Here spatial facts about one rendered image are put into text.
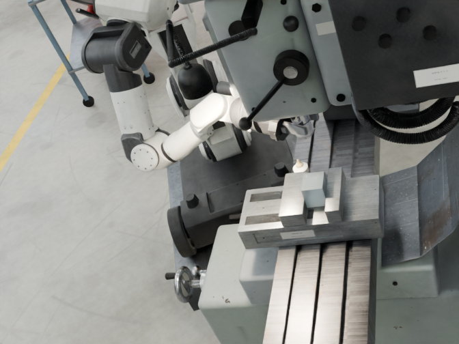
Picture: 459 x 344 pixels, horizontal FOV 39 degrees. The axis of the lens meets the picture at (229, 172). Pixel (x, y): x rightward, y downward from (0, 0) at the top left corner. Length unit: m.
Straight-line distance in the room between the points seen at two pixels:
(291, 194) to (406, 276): 0.34
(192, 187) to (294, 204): 1.04
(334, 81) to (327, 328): 0.53
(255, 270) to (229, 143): 0.83
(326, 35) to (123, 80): 0.65
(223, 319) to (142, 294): 1.23
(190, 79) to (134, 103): 0.37
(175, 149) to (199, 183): 0.85
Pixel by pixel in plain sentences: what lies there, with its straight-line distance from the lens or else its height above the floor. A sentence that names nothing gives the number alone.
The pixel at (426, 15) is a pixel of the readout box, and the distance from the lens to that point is 0.92.
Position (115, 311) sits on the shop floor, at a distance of 3.09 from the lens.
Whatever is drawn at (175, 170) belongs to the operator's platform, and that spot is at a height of 0.40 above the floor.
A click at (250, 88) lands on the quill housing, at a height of 1.41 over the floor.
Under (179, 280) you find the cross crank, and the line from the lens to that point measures 2.02.
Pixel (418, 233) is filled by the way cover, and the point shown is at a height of 0.91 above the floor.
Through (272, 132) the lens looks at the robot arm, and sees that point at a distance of 1.49.
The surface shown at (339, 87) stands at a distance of 1.29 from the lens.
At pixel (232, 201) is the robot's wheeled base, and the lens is 2.36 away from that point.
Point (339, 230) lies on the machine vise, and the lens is 1.56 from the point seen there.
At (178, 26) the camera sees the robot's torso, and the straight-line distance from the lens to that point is 2.12.
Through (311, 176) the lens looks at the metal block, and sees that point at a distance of 1.56.
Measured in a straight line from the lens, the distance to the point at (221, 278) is 1.89.
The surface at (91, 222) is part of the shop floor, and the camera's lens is 3.62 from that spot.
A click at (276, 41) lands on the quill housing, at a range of 1.27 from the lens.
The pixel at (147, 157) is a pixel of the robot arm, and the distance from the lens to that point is 1.71.
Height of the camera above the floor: 2.12
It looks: 38 degrees down
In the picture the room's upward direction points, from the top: 24 degrees counter-clockwise
